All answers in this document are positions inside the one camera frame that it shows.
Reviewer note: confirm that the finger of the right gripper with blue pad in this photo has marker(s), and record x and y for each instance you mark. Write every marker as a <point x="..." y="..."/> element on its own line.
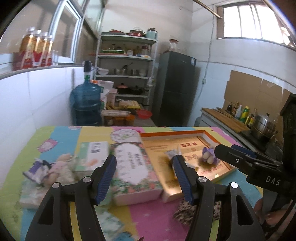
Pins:
<point x="246" y="160"/>

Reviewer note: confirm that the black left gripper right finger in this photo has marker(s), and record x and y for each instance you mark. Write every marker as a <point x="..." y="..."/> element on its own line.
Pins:
<point x="237" y="218"/>

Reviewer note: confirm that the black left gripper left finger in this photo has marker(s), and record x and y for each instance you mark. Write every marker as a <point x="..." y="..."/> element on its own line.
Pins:
<point x="52" y="220"/>

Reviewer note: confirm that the teddy bear pink dress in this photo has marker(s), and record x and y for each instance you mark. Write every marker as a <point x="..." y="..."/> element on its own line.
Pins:
<point x="61" y="171"/>

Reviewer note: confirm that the teddy bear purple dress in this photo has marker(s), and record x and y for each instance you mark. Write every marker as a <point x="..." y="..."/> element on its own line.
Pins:
<point x="208" y="155"/>

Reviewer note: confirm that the yellow white snack packet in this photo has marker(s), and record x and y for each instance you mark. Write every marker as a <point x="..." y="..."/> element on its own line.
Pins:
<point x="171" y="153"/>

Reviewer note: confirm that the wooden cutting board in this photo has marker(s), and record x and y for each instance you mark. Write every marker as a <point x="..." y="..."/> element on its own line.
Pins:
<point x="224" y="120"/>

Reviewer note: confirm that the steel steamer pot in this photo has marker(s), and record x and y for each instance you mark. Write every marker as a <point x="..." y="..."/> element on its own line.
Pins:
<point x="263" y="127"/>

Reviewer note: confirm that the green dish soap bottle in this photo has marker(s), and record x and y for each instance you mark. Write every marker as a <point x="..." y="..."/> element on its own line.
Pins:
<point x="244" y="114"/>

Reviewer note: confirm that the orange shallow cardboard box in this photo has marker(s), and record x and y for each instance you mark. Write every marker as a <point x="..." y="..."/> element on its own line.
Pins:
<point x="190" y="145"/>

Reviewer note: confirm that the purple white snack packet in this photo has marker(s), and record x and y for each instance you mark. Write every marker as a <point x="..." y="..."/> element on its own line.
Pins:
<point x="38" y="171"/>

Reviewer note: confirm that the white green tissue pack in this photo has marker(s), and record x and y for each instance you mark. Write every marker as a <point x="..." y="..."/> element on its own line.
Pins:
<point x="111" y="226"/>

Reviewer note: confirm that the leopard print cloth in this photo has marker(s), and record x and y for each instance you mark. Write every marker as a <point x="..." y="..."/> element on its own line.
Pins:
<point x="185" y="212"/>

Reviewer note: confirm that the green white tissue box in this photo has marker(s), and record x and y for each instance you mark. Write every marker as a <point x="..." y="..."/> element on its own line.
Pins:
<point x="91" y="156"/>

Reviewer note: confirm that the colourful cartoon table mat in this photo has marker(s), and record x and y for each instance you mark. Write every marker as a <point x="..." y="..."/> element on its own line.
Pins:
<point x="153" y="221"/>

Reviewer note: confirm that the floral tissue box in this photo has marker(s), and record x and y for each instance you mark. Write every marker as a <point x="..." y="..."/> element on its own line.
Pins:
<point x="135" y="180"/>

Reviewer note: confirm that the dark green refrigerator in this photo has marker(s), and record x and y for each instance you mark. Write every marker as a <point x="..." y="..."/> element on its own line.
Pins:
<point x="174" y="90"/>

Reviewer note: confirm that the red plastic basket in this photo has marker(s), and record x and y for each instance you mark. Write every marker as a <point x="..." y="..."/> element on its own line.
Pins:
<point x="144" y="114"/>

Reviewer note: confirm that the glass jar on refrigerator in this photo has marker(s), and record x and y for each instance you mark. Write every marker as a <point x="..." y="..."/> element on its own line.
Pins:
<point x="173" y="45"/>

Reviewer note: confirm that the blue water jug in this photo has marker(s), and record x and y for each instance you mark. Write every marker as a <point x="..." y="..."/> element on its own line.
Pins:
<point x="85" y="101"/>

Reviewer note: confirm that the window with bars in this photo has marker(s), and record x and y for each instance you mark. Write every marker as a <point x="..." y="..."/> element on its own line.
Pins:
<point x="252" y="20"/>

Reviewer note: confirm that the teal enamel pot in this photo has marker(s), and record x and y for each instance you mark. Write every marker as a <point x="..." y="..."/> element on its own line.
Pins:
<point x="152" y="33"/>

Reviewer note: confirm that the grey metal shelf rack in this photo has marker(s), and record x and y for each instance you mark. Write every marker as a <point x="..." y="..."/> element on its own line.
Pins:
<point x="129" y="62"/>

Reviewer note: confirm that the orange drink bottle pack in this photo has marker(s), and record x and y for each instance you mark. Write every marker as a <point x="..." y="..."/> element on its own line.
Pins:
<point x="36" y="50"/>

